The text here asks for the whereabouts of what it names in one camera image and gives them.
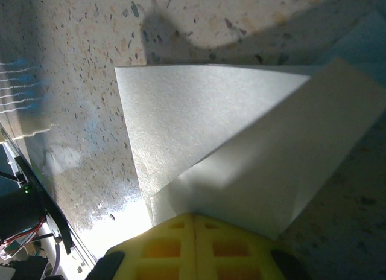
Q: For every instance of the white paper sheet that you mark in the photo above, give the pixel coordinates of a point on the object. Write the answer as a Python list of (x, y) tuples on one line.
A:
[(196, 111)]

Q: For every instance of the aluminium mounting rail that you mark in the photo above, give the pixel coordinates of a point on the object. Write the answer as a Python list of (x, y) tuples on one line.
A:
[(81, 256)]

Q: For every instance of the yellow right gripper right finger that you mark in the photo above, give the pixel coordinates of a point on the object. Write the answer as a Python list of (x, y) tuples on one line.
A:
[(235, 256)]

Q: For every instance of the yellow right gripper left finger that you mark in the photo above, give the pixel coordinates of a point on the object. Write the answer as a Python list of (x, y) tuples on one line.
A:
[(163, 256)]

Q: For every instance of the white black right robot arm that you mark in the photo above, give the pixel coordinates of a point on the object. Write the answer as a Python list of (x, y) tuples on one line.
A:
[(18, 210)]

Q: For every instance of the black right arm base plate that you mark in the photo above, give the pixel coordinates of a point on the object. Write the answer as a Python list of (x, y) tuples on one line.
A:
[(51, 213)]

